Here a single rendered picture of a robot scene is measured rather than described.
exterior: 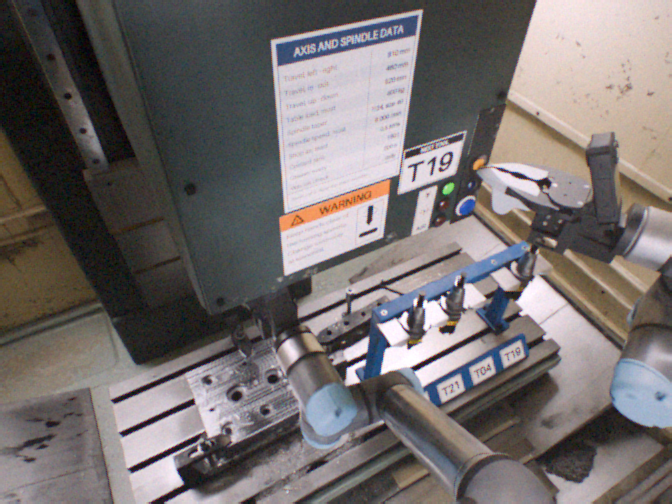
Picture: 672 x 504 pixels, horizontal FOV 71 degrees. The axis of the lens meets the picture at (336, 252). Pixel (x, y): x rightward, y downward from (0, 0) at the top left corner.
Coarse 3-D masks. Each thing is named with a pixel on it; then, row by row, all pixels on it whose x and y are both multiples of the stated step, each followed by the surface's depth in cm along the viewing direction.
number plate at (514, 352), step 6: (516, 342) 133; (510, 348) 133; (516, 348) 133; (522, 348) 134; (504, 354) 132; (510, 354) 133; (516, 354) 134; (522, 354) 134; (504, 360) 132; (510, 360) 133; (516, 360) 134; (504, 366) 132
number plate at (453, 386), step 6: (450, 378) 125; (456, 378) 126; (444, 384) 125; (450, 384) 125; (456, 384) 126; (462, 384) 127; (438, 390) 124; (444, 390) 125; (450, 390) 126; (456, 390) 126; (462, 390) 127; (444, 396) 125; (450, 396) 126
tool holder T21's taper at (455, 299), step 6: (456, 282) 105; (456, 288) 104; (462, 288) 103; (450, 294) 106; (456, 294) 105; (462, 294) 105; (450, 300) 107; (456, 300) 106; (462, 300) 106; (450, 306) 108; (456, 306) 107; (462, 306) 108
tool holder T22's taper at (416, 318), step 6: (414, 306) 101; (420, 306) 100; (414, 312) 101; (420, 312) 101; (408, 318) 104; (414, 318) 102; (420, 318) 102; (408, 324) 104; (414, 324) 103; (420, 324) 103
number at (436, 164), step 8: (440, 152) 62; (448, 152) 62; (456, 152) 63; (432, 160) 62; (440, 160) 63; (448, 160) 64; (424, 168) 62; (432, 168) 63; (440, 168) 64; (448, 168) 65; (424, 176) 63; (432, 176) 64
